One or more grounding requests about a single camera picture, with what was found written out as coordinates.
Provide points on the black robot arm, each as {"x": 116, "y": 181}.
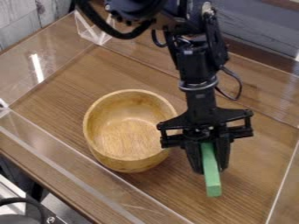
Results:
{"x": 193, "y": 38}

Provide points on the brown wooden bowl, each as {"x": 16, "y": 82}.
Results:
{"x": 120, "y": 129}

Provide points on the green rectangular block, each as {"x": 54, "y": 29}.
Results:
{"x": 212, "y": 170}

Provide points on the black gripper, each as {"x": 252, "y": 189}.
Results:
{"x": 206, "y": 123}

